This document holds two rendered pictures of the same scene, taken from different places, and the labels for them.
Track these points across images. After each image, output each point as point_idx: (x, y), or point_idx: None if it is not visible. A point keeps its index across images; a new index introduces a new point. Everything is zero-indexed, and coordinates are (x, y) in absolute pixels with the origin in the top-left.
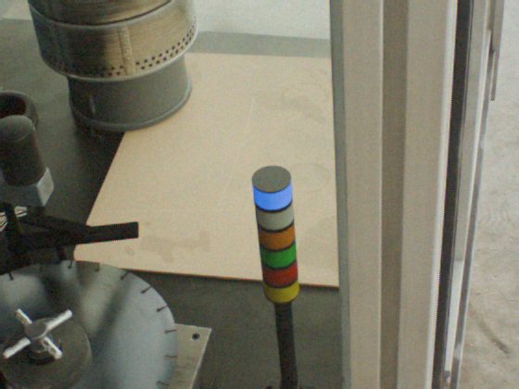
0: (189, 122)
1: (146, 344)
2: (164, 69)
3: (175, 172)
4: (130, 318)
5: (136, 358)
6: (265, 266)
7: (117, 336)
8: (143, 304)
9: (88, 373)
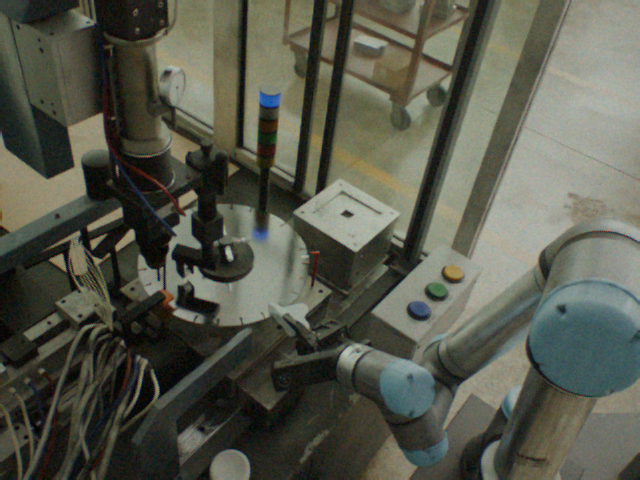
0: (14, 182)
1: (251, 220)
2: None
3: (52, 205)
4: (227, 219)
5: (258, 227)
6: (269, 146)
7: (236, 228)
8: (222, 211)
9: (253, 247)
